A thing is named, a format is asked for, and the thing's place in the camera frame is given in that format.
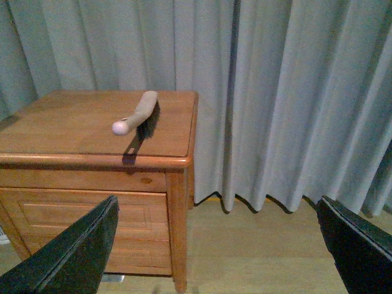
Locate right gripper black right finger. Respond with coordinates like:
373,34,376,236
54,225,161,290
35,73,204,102
316,196,391,293

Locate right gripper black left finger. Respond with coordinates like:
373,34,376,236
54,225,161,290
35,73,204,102
1,195,119,293

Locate beige hand brush black bristles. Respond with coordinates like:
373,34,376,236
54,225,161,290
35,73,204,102
112,91,158,135

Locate wooden nightstand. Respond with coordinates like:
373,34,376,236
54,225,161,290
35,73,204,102
1,90,198,293

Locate grey-green curtain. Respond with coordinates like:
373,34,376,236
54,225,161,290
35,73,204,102
1,1,391,216

